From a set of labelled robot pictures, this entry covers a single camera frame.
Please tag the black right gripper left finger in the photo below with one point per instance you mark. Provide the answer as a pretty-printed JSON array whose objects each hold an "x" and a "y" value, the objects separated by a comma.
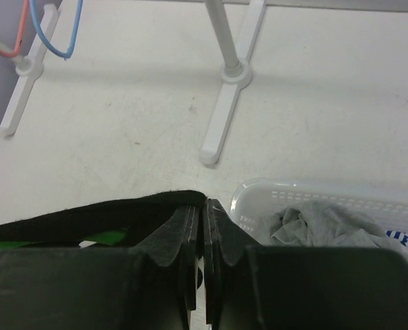
[{"x": 149, "y": 286}]

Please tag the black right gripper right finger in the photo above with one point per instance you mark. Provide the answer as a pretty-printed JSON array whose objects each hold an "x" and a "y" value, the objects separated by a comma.
[{"x": 252, "y": 286}]

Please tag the green velvet hanger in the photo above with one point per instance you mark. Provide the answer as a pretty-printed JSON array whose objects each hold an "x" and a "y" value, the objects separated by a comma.
[{"x": 109, "y": 238}]

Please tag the black garment with green stripe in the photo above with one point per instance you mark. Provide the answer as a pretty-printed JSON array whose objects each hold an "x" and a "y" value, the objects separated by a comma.
[{"x": 139, "y": 217}]

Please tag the grey tank top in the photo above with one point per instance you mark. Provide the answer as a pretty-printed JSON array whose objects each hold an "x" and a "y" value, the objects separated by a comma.
[{"x": 325, "y": 224}]

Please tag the light blue wire hanger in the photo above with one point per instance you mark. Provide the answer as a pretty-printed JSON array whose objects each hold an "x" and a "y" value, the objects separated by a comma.
[{"x": 58, "y": 27}]

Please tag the pink wire hanger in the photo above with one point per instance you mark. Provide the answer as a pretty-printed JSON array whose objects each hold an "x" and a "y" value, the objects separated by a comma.
[{"x": 13, "y": 20}]

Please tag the white plastic laundry basket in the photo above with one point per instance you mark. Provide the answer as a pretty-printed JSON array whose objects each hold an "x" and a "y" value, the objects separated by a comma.
[{"x": 260, "y": 199}]

